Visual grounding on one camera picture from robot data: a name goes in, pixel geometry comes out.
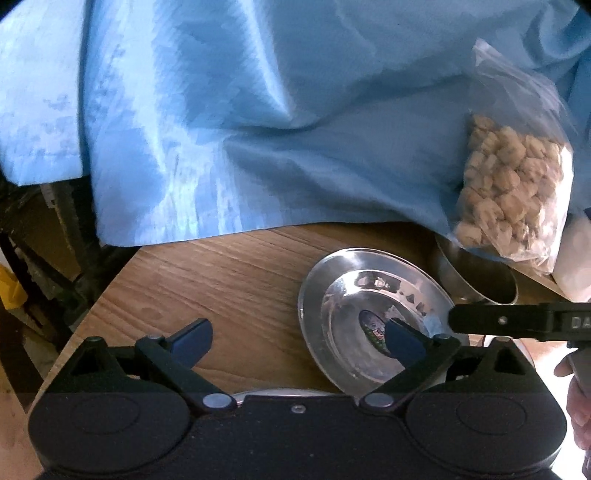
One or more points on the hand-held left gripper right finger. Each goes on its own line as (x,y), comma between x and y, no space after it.
(402,345)

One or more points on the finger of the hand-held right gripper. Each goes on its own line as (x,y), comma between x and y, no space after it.
(498,319)

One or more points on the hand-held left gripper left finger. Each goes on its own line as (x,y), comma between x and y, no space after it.
(195,341)

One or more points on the steel bowl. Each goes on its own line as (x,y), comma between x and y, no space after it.
(475,281)

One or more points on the steel plate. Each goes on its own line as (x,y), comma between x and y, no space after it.
(341,300)

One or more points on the white red-rimmed bowl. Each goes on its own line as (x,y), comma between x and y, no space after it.
(281,393)

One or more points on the person's right hand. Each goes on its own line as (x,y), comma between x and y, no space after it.
(579,406)

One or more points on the white jug with blue lid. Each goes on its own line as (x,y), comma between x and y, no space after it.
(575,267)

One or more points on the clear bag of snacks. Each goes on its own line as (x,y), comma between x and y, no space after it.
(508,184)

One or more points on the yellow object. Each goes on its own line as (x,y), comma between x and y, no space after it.
(10,290)

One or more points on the light blue cloth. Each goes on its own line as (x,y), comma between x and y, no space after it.
(277,115)

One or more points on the black metal frame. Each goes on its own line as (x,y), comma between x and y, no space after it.
(32,263)

